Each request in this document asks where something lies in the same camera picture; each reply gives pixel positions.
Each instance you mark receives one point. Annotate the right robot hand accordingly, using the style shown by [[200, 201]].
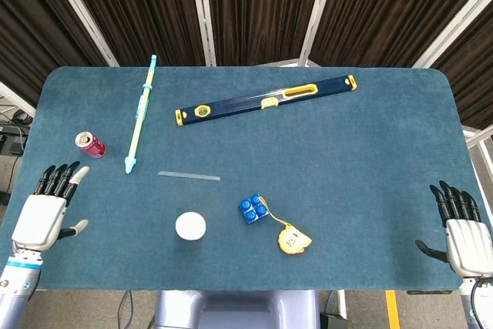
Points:
[[464, 240]]

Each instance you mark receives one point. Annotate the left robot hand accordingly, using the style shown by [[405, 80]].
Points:
[[38, 221]]

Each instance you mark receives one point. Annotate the translucent white plastic tube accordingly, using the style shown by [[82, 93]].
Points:
[[188, 176]]

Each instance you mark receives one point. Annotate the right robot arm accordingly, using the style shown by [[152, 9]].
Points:
[[479, 302]]

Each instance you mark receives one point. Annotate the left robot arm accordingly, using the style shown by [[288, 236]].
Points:
[[17, 283]]

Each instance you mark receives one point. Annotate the white round container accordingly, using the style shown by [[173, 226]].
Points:
[[190, 225]]

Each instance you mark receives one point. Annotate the black equipment box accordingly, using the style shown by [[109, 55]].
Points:
[[11, 140]]

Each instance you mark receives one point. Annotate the red soda can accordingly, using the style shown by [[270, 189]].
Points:
[[90, 145]]

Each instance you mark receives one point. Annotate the white table leg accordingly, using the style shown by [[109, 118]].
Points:
[[341, 302]]

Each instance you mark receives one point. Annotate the green blue toy sword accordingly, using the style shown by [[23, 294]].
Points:
[[140, 113]]

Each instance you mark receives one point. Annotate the blue felt table cover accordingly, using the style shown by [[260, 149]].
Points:
[[308, 175]]

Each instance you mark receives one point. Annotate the yellow tape measure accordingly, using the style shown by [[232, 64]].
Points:
[[292, 241]]

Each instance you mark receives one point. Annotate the blue toy building brick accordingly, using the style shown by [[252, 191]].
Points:
[[253, 208]]

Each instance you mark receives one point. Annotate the grey robot torso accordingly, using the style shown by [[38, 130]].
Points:
[[235, 309]]

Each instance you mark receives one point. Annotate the blue yellow spirit level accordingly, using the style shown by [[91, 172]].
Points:
[[246, 101]]

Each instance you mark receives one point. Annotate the dark brown curtain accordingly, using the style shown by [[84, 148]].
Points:
[[262, 5]]

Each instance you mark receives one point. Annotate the white partition frame post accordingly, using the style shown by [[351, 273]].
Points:
[[202, 13], [82, 17], [454, 24], [317, 13], [15, 98]]

